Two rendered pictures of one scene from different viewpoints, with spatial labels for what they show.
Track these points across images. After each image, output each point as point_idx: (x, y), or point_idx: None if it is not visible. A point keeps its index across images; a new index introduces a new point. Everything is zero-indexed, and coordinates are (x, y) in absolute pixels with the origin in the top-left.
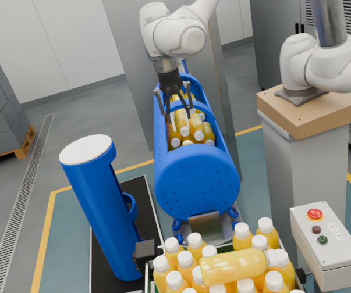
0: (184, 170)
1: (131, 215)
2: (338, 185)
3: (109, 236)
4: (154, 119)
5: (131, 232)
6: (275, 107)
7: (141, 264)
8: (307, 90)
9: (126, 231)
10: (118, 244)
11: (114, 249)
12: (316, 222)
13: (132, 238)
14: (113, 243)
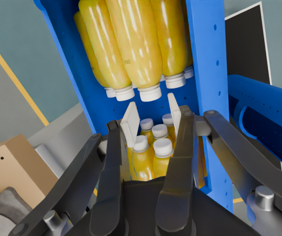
0: None
1: (241, 106)
2: (49, 125)
3: (264, 85)
4: (232, 197)
5: (238, 93)
6: (40, 194)
7: None
8: None
9: (245, 92)
10: (250, 83)
11: (253, 81)
12: None
13: (235, 91)
14: (257, 83)
